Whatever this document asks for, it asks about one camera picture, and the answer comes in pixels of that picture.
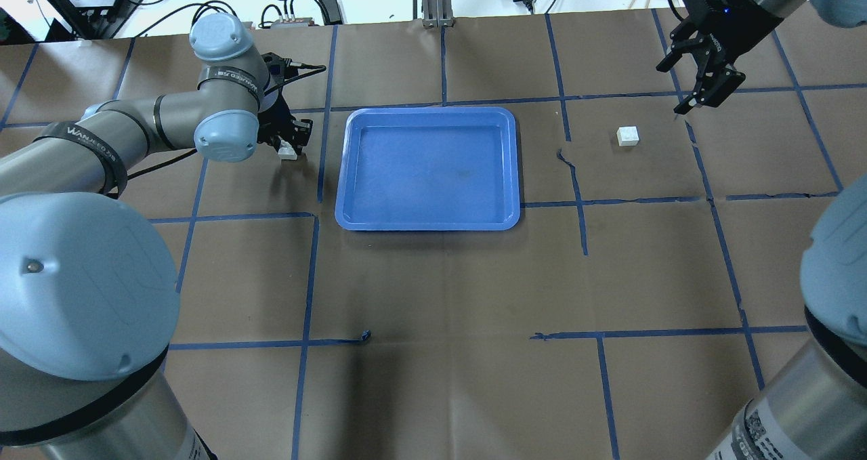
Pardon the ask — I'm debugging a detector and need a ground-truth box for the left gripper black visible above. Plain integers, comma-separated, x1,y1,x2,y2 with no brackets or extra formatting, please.
257,52,314,156

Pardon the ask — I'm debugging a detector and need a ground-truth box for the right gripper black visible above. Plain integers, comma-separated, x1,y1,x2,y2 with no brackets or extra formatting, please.
656,0,772,115

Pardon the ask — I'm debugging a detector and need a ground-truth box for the white block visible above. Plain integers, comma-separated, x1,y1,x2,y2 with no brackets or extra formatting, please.
616,126,640,147
278,142,298,161

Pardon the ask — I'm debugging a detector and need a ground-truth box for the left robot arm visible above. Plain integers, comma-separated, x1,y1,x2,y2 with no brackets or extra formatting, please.
1,13,325,459

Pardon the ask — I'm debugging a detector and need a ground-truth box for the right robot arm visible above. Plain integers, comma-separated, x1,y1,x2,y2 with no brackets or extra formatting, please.
656,0,866,459

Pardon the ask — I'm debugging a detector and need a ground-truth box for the blue plastic tray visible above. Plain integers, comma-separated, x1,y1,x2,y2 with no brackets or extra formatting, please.
335,107,521,232

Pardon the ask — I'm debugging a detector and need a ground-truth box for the black power adapter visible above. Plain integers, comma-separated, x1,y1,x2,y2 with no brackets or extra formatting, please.
319,0,344,25

